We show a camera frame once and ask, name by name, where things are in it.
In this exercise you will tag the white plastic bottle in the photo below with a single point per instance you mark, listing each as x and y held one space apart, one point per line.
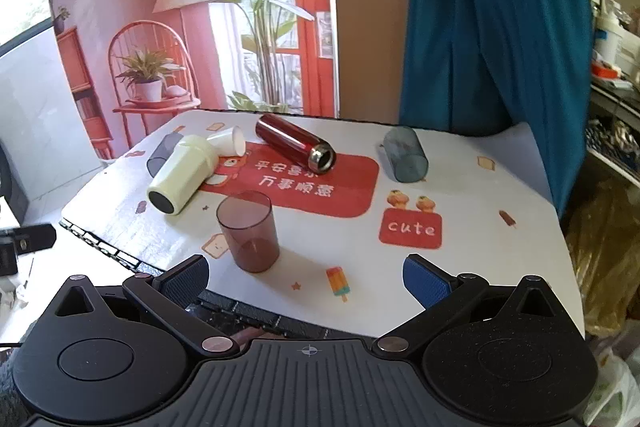
608 38

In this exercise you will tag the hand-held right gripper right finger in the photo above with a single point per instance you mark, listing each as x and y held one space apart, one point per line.
425 283

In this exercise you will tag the printed white tablecloth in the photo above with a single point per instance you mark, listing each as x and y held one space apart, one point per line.
460 207

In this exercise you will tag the small white cup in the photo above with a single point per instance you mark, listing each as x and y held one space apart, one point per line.
226 141

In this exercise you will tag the yellow plastic bag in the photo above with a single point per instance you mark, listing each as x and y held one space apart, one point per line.
607 252

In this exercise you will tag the red metal cup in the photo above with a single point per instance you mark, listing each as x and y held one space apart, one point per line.
290 142

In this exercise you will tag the black device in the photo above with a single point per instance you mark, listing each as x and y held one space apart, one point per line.
27 239

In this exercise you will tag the cream insulated cup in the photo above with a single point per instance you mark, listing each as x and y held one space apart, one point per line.
181 177

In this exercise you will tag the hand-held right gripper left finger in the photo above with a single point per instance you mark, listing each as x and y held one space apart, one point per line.
186 281

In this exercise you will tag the brown translucent cup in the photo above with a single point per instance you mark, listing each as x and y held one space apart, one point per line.
250 234

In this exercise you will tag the blue cloth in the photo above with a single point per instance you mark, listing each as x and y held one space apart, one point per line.
490 17

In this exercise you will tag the teal translucent cup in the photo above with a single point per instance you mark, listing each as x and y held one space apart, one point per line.
404 154

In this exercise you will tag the white plastic bag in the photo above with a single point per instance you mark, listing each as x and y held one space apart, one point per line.
617 387

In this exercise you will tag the dark grey translucent cup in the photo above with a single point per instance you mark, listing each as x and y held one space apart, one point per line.
160 154

